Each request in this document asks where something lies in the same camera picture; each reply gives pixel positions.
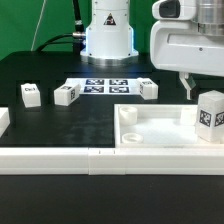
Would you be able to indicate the white fence wall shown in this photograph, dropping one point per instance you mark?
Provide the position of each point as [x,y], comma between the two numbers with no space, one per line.
[4,119]
[91,161]

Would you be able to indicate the AprilTag marker sheet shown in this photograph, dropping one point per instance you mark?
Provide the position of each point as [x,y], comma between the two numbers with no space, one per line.
[106,86]

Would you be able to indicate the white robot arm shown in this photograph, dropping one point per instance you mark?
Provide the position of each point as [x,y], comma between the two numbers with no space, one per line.
[110,38]

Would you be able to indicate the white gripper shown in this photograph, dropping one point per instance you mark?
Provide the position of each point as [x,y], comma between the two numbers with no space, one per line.
[178,46]

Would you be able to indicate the white front fence wall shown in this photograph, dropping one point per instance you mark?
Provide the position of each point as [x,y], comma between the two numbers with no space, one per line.
[91,161]

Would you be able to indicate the white square tabletop tray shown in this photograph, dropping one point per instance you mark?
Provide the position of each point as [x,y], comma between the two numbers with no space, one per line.
[157,126]

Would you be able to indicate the white left fence wall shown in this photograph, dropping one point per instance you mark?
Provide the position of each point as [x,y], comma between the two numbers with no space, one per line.
[4,119]

